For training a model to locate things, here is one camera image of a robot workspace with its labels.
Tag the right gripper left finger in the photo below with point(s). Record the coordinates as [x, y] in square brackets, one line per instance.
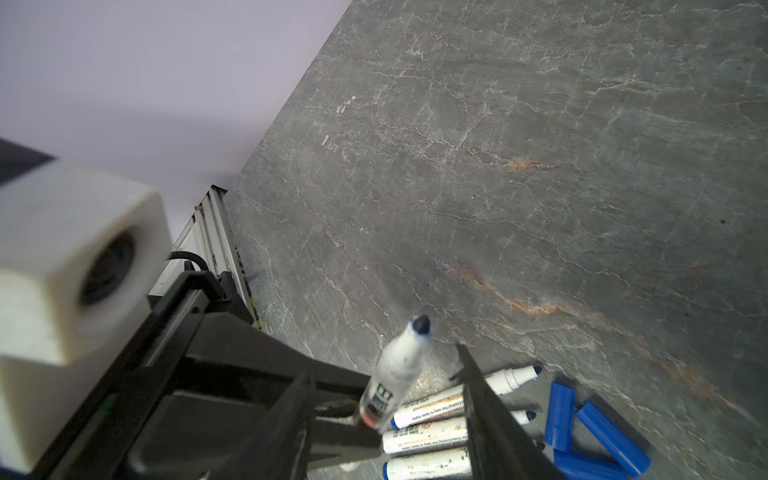
[280, 445]

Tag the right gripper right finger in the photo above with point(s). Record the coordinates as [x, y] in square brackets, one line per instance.
[484, 412]

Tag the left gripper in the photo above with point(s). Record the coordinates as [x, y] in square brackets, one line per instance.
[190, 387]

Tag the whiteboard marker pen three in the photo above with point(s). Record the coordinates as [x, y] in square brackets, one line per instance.
[426, 436]

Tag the whiteboard marker pen two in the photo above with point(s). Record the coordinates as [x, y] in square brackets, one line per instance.
[449, 402]

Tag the blue pen cap one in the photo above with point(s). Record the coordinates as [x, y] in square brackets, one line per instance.
[560, 412]

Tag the whiteboard marker pen one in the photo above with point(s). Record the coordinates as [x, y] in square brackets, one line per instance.
[397, 369]

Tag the blue pen cap two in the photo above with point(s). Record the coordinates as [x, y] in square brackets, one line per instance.
[629, 455]

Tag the whiteboard marker pen four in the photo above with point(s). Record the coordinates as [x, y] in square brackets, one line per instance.
[427, 463]

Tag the blue pen cap three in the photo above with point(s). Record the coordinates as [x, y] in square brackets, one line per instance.
[577, 467]

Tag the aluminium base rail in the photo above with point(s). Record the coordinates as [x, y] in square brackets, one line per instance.
[208, 235]

